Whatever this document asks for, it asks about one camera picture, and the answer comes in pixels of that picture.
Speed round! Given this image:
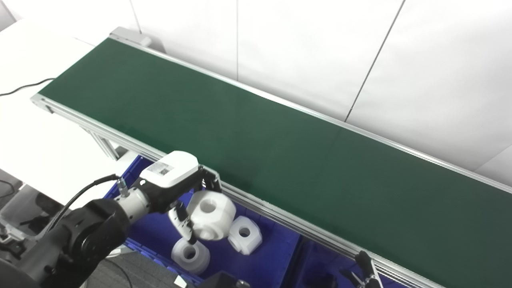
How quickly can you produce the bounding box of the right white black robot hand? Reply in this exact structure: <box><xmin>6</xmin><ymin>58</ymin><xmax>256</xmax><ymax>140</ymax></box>
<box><xmin>340</xmin><ymin>250</ymin><xmax>385</xmax><ymax>288</ymax></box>

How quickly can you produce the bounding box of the green conveyor belt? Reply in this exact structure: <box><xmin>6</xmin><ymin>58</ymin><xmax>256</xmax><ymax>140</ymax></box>
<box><xmin>39</xmin><ymin>38</ymin><xmax>512</xmax><ymax>288</ymax></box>
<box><xmin>30</xmin><ymin>27</ymin><xmax>512</xmax><ymax>288</ymax></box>

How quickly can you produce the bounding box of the black power cable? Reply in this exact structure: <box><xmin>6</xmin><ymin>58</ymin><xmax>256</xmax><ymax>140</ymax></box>
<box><xmin>0</xmin><ymin>78</ymin><xmax>55</xmax><ymax>97</ymax></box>

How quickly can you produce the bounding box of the white round plastic part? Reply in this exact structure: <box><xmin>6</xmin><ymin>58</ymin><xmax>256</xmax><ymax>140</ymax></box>
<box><xmin>186</xmin><ymin>190</ymin><xmax>237</xmax><ymax>241</ymax></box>
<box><xmin>227</xmin><ymin>216</ymin><xmax>264</xmax><ymax>256</ymax></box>
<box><xmin>171</xmin><ymin>237</ymin><xmax>211</xmax><ymax>275</ymax></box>

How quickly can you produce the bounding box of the black robot torso part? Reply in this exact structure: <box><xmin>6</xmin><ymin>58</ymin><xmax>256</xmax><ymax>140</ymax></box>
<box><xmin>199</xmin><ymin>271</ymin><xmax>251</xmax><ymax>288</ymax></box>

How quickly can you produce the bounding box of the grey conveyor end housing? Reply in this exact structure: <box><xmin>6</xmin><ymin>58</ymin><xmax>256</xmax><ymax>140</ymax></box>
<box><xmin>110</xmin><ymin>26</ymin><xmax>167</xmax><ymax>53</ymax></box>

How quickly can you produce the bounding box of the blue plastic bin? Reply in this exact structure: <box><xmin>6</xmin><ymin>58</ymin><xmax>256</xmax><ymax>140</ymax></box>
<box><xmin>103</xmin><ymin>155</ymin><xmax>301</xmax><ymax>288</ymax></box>
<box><xmin>294</xmin><ymin>238</ymin><xmax>418</xmax><ymax>288</ymax></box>

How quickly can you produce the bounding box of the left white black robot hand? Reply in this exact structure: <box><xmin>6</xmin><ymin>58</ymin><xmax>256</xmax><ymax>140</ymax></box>
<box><xmin>134</xmin><ymin>151</ymin><xmax>223</xmax><ymax>245</ymax></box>

